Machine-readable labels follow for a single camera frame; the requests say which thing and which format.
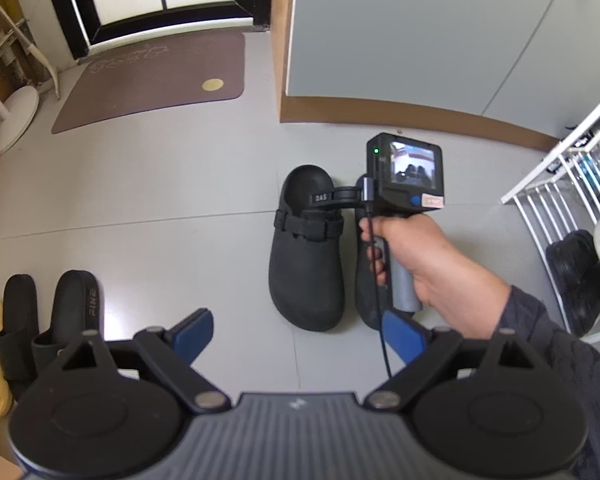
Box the black buckle clog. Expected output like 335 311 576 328
267 164 346 333
353 206 397 332

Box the person's right hand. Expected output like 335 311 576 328
357 211 513 339

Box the grey wardrobe cabinet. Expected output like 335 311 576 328
271 0 600 154

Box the white standing fan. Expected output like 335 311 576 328
0 0 62 157

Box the black slide sandal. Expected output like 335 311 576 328
31 269 104 378
0 273 41 402

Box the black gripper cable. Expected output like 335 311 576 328
361 174 397 382

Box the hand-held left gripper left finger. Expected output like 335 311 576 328
61 307 233 416

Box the white shoe rack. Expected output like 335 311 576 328
500 81 600 347

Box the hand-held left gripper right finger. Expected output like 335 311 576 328
368 308 547 415

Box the brown door mat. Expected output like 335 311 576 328
50 30 247 136

